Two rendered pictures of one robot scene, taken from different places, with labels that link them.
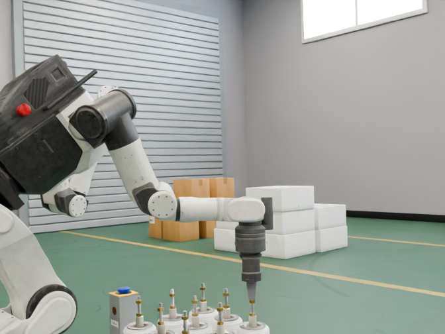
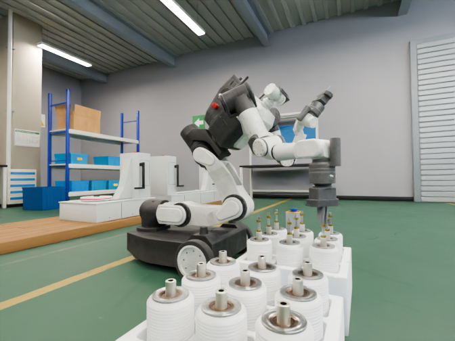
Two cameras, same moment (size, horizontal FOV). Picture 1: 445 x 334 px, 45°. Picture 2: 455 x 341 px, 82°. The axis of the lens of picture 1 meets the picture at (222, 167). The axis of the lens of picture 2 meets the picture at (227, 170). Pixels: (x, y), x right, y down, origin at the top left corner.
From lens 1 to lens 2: 1.19 m
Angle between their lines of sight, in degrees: 66
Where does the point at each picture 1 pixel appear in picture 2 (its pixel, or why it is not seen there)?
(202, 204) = (286, 147)
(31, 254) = (225, 177)
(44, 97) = not seen: hidden behind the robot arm
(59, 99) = not seen: hidden behind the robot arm
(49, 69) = (229, 83)
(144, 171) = (251, 128)
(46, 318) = (225, 209)
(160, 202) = (256, 145)
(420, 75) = not seen: outside the picture
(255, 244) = (315, 176)
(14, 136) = (212, 119)
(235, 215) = (298, 152)
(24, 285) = (222, 192)
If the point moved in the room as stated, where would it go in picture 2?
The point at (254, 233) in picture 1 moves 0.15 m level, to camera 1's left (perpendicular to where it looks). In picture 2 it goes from (314, 168) to (287, 169)
